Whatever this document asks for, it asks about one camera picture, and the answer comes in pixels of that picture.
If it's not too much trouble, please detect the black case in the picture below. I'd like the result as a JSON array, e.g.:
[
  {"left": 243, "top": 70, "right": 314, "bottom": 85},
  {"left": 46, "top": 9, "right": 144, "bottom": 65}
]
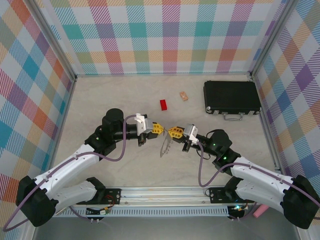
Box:
[{"left": 202, "top": 80, "right": 262, "bottom": 122}]

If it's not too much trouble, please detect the black round LED module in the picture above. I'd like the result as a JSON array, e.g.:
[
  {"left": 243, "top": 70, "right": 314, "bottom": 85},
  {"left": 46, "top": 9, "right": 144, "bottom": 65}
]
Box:
[{"left": 227, "top": 204, "right": 247, "bottom": 221}]

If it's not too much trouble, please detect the pink toy microphone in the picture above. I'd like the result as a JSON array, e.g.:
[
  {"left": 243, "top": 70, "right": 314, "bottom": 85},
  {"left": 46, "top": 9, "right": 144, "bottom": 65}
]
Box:
[{"left": 252, "top": 204, "right": 268, "bottom": 219}]

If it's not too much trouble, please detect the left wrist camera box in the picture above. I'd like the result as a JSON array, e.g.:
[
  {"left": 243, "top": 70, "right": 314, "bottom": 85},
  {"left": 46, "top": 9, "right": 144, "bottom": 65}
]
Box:
[{"left": 134, "top": 113, "right": 155, "bottom": 134}]

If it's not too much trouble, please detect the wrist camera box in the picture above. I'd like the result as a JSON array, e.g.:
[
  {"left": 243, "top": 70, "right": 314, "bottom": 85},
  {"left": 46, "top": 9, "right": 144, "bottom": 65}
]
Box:
[
  {"left": 134, "top": 113, "right": 155, "bottom": 134},
  {"left": 183, "top": 122, "right": 201, "bottom": 146}
]

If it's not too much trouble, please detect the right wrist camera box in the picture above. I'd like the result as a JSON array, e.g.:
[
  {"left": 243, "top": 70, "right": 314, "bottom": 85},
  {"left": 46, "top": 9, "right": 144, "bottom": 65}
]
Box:
[{"left": 183, "top": 122, "right": 201, "bottom": 146}]

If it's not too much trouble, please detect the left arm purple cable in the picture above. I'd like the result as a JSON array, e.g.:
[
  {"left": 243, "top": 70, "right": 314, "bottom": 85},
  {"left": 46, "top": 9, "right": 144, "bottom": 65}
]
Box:
[{"left": 2, "top": 114, "right": 138, "bottom": 232}]

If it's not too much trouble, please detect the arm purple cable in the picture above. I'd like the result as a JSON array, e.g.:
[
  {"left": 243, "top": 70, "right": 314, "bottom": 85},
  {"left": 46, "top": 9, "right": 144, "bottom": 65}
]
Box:
[
  {"left": 2, "top": 114, "right": 138, "bottom": 232},
  {"left": 198, "top": 139, "right": 320, "bottom": 222}
]

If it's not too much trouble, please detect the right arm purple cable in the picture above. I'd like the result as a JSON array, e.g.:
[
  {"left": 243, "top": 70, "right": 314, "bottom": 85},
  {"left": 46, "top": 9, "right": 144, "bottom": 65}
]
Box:
[{"left": 198, "top": 139, "right": 320, "bottom": 222}]

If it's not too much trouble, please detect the aluminium side rail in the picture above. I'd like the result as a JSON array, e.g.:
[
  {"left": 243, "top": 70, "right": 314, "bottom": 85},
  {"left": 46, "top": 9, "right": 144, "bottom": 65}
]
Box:
[
  {"left": 44, "top": 76, "right": 78, "bottom": 181},
  {"left": 251, "top": 74, "right": 286, "bottom": 176}
]

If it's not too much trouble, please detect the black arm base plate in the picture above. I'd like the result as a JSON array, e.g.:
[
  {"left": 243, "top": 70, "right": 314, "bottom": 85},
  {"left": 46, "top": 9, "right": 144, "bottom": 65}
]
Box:
[
  {"left": 208, "top": 186, "right": 253, "bottom": 205},
  {"left": 99, "top": 187, "right": 122, "bottom": 206}
]

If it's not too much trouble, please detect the wide aluminium mounting rail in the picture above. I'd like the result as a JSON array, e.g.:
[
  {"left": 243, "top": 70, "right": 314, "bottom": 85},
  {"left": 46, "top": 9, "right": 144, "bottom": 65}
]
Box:
[{"left": 57, "top": 186, "right": 283, "bottom": 207}]

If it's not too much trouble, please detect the slotted grey cable duct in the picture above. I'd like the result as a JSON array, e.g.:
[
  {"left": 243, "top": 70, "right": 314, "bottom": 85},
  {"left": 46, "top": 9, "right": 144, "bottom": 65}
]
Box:
[{"left": 53, "top": 206, "right": 230, "bottom": 218}]

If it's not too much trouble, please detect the aluminium frame post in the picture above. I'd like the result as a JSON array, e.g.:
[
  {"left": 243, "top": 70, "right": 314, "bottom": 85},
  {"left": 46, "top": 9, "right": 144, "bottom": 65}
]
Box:
[
  {"left": 29, "top": 0, "right": 78, "bottom": 82},
  {"left": 248, "top": 0, "right": 300, "bottom": 81}
]

